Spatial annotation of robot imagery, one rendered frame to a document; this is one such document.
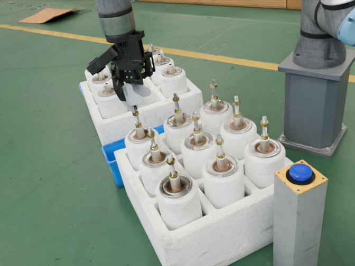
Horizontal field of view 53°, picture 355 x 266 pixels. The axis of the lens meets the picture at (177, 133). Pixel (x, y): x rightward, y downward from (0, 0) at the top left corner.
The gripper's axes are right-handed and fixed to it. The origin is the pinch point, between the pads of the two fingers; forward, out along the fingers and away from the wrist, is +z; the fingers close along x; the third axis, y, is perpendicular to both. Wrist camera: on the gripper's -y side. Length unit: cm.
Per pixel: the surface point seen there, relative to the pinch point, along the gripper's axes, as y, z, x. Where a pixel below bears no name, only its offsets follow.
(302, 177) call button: 44.0, 1.6, -15.8
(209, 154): 21.1, 10.8, -2.4
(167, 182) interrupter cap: 15.4, 9.0, -15.8
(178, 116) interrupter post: 9.2, 7.0, 7.6
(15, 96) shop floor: -108, 34, 51
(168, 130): 6.9, 9.9, 4.3
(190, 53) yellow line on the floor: -29, 34, 110
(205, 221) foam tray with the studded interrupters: 24.7, 16.4, -18.5
